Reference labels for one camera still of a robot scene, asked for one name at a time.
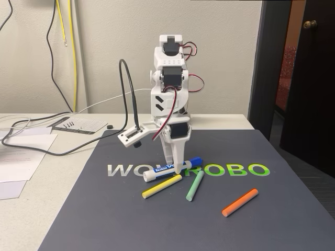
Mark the small black cap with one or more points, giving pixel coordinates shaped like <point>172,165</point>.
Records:
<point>110,126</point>

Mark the dark door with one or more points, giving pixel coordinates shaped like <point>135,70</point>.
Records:
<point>311,91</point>

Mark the printed screw sheet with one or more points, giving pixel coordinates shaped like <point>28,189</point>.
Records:
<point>81,125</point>

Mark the grey printed mat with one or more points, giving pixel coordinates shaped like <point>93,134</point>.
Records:
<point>183,225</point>

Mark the green chalk stick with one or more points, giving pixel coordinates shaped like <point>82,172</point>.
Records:
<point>195,187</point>

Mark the yellow chalk stick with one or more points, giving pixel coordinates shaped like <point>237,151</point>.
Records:
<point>162,186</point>

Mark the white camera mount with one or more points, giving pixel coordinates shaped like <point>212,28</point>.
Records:
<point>131,136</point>

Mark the small white paper sheet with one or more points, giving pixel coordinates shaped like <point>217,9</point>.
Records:
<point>11,190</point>

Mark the dark door frame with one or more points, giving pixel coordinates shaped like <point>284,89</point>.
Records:
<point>267,65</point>

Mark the orange chalk stick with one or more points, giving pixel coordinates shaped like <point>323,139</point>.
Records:
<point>239,202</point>

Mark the blue dry erase marker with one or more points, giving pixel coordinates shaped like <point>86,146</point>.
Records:
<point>167,170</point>

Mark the brass door knob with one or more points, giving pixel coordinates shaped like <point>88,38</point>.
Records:
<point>310,24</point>

